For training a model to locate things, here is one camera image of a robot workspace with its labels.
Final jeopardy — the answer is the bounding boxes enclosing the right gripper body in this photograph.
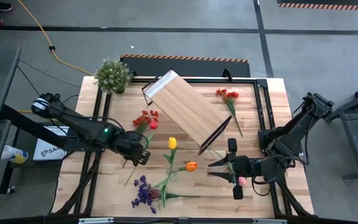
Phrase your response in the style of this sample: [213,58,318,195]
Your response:
[227,138,262,200]

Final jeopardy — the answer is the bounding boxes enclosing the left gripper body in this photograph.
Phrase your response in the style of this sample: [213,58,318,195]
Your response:
[116,132,151,166]

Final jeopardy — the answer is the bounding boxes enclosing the pink artificial tulip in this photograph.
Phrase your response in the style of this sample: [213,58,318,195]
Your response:
[206,144,248,187]

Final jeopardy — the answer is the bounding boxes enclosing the large red flower bunch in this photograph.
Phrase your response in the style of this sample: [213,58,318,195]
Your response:
[122,109,160,169]

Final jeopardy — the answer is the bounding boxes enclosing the red artificial tulip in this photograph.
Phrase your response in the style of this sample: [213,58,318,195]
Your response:
[124,120,159,188]

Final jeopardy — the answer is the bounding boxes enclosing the orange artificial tulip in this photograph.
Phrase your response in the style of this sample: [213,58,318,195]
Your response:
[165,161,199,186]

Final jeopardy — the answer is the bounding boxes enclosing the yellow artificial tulip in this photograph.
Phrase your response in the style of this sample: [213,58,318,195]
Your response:
[162,136,178,187]

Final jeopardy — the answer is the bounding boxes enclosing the dark maroon artificial tulip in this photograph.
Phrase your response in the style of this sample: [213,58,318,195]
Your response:
[149,179,170,208]

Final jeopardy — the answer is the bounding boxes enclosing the small red flower bunch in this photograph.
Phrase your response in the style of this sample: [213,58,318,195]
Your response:
[215,88,244,138]

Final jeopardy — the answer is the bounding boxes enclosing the potted green plant white flowers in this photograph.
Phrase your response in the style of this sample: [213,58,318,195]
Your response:
[93,58,134,95]

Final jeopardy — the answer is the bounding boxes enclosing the purple artificial flower bunch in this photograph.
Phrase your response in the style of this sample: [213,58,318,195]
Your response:
[131,175,201,215]

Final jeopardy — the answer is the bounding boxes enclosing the white cardboard box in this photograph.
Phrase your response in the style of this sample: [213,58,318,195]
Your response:
[32,125,74,162]

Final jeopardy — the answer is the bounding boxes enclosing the black mat striped edge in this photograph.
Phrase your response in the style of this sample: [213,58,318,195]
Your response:
[119,54,251,78]

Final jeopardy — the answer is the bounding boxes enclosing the dark grey metal stand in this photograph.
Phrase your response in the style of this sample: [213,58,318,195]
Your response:
[323,77,358,181]

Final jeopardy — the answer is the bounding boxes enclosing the white yellow spray can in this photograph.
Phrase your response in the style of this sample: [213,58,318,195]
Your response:
[0,144,29,165]

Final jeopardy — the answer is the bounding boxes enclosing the wooden shelf black metal frame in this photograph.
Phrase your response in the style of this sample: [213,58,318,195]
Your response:
[140,69,233,156]

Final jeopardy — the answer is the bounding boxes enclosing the black floor cable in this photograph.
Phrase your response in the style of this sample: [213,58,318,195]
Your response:
[16,58,82,88]

